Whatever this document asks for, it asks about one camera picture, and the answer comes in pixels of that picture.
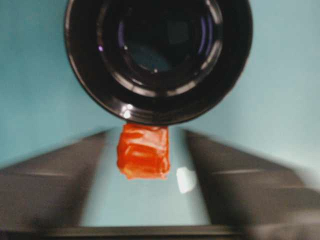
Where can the small white paper scrap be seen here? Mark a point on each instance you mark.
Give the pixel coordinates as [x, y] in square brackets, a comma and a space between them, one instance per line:
[186, 180]

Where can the blue-green table cloth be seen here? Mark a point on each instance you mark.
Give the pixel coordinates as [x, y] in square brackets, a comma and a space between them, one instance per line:
[30, 75]

